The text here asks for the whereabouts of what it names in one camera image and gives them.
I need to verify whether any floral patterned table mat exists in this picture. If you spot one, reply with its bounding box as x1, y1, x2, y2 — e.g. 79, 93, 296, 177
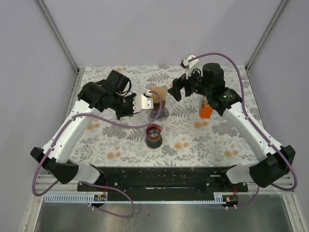
70, 65, 263, 167

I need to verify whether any orange coffee filter box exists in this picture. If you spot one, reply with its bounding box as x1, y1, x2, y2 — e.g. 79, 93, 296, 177
199, 97, 213, 119

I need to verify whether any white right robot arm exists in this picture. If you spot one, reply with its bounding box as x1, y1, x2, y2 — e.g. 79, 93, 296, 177
168, 72, 295, 191

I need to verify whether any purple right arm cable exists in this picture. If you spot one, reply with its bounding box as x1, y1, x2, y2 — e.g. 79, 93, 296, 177
188, 52, 299, 210

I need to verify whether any clear glass carafe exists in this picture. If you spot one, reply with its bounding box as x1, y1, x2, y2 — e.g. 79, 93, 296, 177
149, 108, 169, 119

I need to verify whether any brown paper coffee filter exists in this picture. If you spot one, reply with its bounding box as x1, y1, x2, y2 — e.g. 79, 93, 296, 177
150, 87, 167, 104

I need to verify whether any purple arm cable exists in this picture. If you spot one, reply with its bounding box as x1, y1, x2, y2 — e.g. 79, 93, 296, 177
32, 89, 165, 218
188, 52, 299, 210

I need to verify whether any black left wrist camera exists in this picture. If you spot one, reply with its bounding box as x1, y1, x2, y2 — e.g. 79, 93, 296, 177
107, 70, 132, 94

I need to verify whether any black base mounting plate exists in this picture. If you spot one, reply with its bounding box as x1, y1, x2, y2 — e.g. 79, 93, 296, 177
77, 167, 249, 198

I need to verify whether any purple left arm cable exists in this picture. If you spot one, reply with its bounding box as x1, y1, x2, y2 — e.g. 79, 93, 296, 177
32, 89, 165, 218

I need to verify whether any white slotted cable duct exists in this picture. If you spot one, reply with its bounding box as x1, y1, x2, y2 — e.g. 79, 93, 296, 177
44, 192, 226, 204

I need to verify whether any round wooden dripper holder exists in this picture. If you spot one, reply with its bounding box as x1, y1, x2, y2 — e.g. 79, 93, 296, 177
152, 100, 166, 112

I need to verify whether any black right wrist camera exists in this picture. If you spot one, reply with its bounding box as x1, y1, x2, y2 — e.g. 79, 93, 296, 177
202, 63, 225, 92

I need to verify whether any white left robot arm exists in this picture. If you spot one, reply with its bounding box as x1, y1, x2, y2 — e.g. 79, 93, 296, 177
30, 77, 140, 191

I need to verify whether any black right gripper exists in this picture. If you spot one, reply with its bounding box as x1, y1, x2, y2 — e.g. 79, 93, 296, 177
167, 65, 211, 102

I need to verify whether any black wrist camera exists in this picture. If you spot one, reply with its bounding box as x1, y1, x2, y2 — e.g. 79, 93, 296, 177
202, 63, 225, 92
107, 70, 132, 94

